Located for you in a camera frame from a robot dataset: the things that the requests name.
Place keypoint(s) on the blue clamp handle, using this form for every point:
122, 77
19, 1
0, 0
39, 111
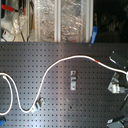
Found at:
94, 34

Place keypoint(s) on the black perforated pegboard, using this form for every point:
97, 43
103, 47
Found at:
43, 70

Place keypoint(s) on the clear plastic sheet window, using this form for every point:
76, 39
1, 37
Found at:
72, 20

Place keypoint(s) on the blue object bottom left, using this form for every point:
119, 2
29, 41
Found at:
2, 121

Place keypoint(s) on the metal cable clip bracket centre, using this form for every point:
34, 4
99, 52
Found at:
73, 80

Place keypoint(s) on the red and white cable clutter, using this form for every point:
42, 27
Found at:
16, 20

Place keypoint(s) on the black and metal gripper body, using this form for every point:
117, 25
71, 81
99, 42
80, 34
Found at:
117, 87

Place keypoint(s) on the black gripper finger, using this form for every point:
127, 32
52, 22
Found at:
119, 60
119, 122

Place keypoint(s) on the white aluminium frame post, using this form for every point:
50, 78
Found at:
57, 32

